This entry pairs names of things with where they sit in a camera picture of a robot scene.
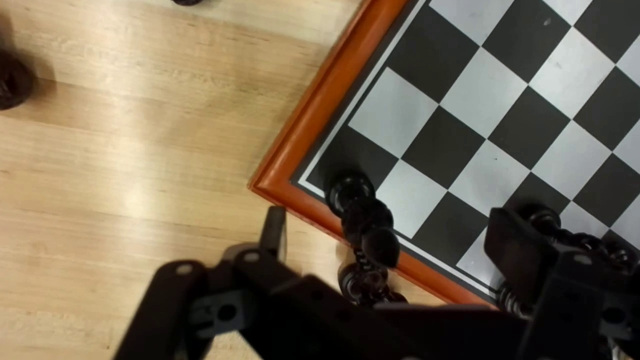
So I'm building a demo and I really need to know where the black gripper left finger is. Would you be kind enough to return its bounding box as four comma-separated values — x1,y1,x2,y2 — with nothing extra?
112,207,316,360

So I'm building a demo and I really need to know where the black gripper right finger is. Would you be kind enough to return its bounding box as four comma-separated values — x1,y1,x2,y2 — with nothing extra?
482,207,640,360

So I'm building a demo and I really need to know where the chessboard with red-brown frame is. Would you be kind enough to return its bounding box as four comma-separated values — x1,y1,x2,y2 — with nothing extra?
248,0,640,313

